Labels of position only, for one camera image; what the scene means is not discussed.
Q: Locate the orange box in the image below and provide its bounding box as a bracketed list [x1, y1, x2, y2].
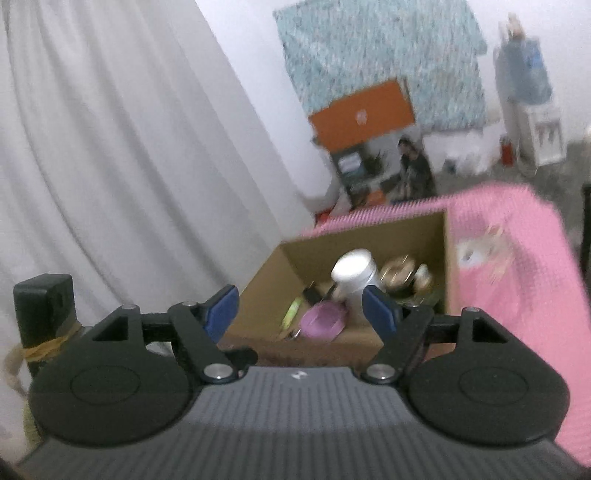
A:
[308, 78, 415, 152]

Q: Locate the white water dispenser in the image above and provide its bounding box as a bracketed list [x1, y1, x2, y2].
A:
[493, 13, 568, 172]

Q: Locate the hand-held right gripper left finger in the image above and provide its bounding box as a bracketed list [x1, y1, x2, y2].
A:
[90, 284, 241, 385]

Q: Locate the purple round lid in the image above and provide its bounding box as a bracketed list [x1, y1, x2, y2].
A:
[298, 302, 348, 341]

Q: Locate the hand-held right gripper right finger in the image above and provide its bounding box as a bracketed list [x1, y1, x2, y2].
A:
[361, 285, 512, 385]

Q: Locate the printed box with portrait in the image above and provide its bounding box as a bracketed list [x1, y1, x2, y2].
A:
[329, 135, 438, 206]

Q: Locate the brown cardboard box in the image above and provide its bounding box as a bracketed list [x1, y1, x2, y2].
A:
[221, 210, 452, 367]

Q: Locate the rose gold round jar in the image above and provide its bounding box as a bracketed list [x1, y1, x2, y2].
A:
[380, 256, 434, 298]

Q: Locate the pink checkered tablecloth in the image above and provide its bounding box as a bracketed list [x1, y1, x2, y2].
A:
[299, 181, 591, 468]

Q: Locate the black block with rubber band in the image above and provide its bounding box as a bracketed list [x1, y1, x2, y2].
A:
[13, 274, 85, 376]

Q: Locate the black key fob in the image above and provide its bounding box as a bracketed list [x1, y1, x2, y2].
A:
[301, 282, 325, 306]

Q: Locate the green and white stick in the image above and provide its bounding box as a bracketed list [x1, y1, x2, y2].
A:
[279, 296, 304, 330]

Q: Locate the white curtain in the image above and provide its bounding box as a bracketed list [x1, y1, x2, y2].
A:
[0, 0, 333, 407]

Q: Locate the teal patterned cloth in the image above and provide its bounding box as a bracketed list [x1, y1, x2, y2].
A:
[273, 0, 489, 134]

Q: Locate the white plastic bottle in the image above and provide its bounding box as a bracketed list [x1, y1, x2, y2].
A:
[331, 248, 385, 326]

